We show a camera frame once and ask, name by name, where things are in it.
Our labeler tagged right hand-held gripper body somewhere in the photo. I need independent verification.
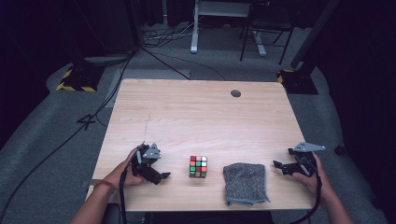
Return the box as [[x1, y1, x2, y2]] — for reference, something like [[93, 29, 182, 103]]
[[288, 142, 326, 177]]

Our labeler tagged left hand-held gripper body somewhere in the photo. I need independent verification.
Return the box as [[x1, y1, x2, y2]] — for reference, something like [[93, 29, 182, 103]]
[[132, 142, 163, 182]]

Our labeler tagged multicoloured puzzle cube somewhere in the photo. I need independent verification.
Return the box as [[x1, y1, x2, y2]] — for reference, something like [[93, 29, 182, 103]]
[[189, 155, 208, 179]]

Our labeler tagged grey cloth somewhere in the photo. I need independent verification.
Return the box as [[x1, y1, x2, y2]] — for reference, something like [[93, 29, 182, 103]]
[[222, 162, 271, 207]]

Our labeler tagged person's right hand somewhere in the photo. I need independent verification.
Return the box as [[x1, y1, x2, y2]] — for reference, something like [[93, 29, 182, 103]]
[[292, 152, 332, 197]]

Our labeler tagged person's left hand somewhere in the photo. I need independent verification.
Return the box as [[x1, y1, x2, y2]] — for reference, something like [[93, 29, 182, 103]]
[[111, 147, 147, 189]]

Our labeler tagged small black floor object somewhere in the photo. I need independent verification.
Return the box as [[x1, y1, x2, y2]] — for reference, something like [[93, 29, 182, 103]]
[[333, 143, 347, 157]]

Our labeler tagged person's dark clothing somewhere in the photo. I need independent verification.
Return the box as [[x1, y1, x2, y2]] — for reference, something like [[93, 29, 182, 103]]
[[102, 203, 276, 224]]

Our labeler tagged black yellow striped stand base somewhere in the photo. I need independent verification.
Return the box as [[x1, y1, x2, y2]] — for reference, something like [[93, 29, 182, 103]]
[[276, 68, 319, 95], [55, 63, 106, 93]]

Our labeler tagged grey slanted stand pole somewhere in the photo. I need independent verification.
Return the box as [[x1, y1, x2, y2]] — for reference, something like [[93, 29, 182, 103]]
[[290, 0, 341, 69]]

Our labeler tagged black metal chair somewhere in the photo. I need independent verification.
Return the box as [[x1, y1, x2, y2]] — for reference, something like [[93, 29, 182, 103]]
[[238, 0, 295, 66]]

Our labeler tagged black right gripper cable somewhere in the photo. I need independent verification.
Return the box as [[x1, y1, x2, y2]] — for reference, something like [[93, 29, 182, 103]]
[[290, 174, 323, 224]]

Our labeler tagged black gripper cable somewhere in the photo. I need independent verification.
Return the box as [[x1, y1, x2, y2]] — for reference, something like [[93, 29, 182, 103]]
[[119, 161, 131, 224], [290, 174, 323, 224]]

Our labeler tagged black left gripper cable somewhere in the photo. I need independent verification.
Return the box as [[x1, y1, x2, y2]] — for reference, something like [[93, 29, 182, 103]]
[[119, 161, 131, 224]]

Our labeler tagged red bracelet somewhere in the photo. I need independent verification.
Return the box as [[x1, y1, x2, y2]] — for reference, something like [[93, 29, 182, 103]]
[[93, 179, 115, 190]]

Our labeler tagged thick black floor cable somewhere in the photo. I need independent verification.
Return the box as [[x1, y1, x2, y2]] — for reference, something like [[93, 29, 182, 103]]
[[0, 46, 138, 222]]

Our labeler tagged thin black floor cable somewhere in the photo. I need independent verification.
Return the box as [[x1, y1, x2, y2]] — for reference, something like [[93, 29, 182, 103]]
[[141, 46, 227, 82]]

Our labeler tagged bundle of floor cables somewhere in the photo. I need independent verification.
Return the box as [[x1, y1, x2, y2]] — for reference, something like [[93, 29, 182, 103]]
[[143, 17, 200, 49]]

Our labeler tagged white desk frame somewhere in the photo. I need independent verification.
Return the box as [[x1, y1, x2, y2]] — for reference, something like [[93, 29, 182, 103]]
[[190, 0, 268, 57]]

